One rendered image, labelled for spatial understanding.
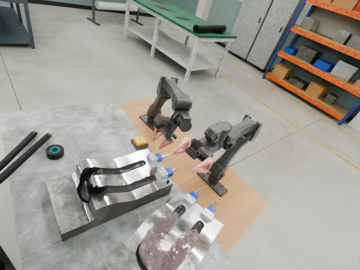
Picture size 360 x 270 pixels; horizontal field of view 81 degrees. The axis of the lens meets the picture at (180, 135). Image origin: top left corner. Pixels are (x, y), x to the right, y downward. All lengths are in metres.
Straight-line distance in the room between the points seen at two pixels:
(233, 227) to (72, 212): 0.74
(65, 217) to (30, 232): 0.14
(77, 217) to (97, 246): 0.14
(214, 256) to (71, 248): 0.58
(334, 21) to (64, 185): 5.88
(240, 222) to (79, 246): 0.74
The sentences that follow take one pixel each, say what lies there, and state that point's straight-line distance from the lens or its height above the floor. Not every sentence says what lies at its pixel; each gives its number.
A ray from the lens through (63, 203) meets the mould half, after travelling 1.02.
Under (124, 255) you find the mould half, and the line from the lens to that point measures 0.86.
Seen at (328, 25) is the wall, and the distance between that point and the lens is 6.12.
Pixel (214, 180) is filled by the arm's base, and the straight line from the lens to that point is 1.21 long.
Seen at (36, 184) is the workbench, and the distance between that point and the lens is 1.17.
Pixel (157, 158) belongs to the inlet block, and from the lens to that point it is 1.13.
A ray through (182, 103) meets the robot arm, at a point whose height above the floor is 1.24.
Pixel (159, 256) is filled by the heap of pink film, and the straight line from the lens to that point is 0.88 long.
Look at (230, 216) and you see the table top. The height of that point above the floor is 0.80.
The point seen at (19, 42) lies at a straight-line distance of 4.50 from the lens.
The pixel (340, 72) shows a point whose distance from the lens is 5.52.
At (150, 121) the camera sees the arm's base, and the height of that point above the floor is 0.84.
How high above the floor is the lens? 1.72
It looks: 38 degrees down
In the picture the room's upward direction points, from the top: 19 degrees clockwise
